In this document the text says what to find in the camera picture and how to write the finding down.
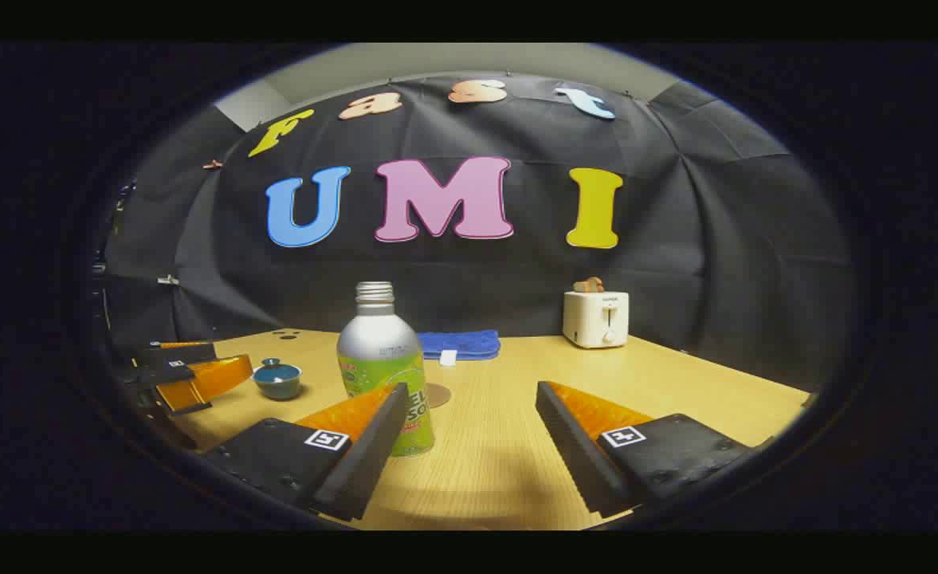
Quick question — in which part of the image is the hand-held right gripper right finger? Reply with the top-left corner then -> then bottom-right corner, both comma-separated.
535,380 -> 776,519

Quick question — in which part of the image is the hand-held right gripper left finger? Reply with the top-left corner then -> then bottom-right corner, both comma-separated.
202,383 -> 411,523

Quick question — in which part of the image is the blue teacup lid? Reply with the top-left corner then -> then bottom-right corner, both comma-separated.
252,358 -> 303,382

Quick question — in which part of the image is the blue ceramic teacup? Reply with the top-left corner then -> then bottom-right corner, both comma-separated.
253,372 -> 304,401

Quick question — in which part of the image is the silver green label water bottle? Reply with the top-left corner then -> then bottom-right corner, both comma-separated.
336,281 -> 436,458

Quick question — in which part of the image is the white toaster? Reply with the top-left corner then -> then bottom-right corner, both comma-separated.
562,290 -> 630,349

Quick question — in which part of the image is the blue folded cloth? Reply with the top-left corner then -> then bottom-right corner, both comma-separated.
417,331 -> 501,361

